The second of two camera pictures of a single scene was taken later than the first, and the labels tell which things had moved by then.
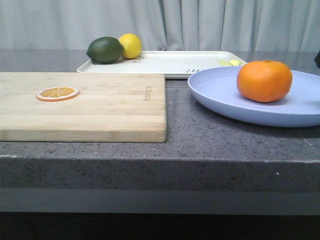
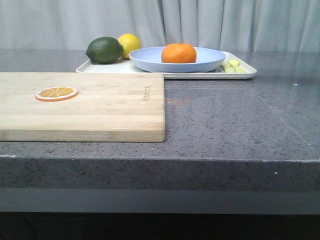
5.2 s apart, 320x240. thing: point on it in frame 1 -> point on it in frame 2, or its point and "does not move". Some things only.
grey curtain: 218,25 does not move
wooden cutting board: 110,107 does not move
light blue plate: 218,88 -> 150,59
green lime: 104,50 does not move
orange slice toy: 57,94 does not move
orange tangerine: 264,81 -> 179,53
